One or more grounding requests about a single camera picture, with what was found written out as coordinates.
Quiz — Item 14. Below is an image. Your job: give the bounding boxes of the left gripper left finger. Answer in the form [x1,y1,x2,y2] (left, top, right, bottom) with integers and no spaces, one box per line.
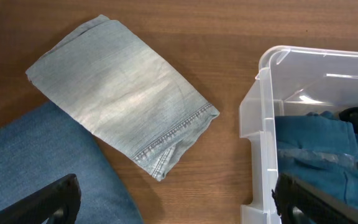
[0,174,81,224]

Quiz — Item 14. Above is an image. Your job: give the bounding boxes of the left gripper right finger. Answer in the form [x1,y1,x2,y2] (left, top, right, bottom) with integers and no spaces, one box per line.
[272,173,358,224]

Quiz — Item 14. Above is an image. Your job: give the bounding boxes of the teal garment with tape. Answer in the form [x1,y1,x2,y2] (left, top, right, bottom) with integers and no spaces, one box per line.
[275,111,358,209]

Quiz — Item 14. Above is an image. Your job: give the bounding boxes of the dark blue folded jeans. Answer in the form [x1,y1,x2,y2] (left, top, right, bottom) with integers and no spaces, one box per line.
[0,102,143,224]

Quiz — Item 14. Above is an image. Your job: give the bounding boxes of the clear plastic storage bin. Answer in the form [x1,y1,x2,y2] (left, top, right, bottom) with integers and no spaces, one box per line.
[239,45,358,224]

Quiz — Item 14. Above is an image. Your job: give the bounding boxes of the light blue folded jeans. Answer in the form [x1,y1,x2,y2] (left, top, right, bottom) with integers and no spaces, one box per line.
[26,15,219,180]

